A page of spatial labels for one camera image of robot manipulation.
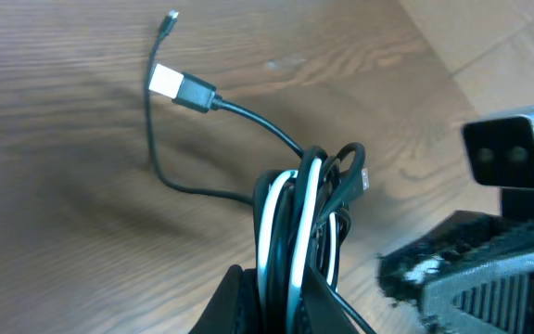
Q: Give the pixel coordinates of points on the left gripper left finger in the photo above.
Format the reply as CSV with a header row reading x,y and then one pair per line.
x,y
234,306

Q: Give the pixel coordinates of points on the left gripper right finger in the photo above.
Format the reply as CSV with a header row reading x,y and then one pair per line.
x,y
320,312

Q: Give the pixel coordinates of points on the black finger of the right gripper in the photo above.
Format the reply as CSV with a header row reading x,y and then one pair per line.
x,y
472,273

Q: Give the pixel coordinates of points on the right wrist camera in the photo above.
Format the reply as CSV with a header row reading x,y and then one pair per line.
x,y
500,148

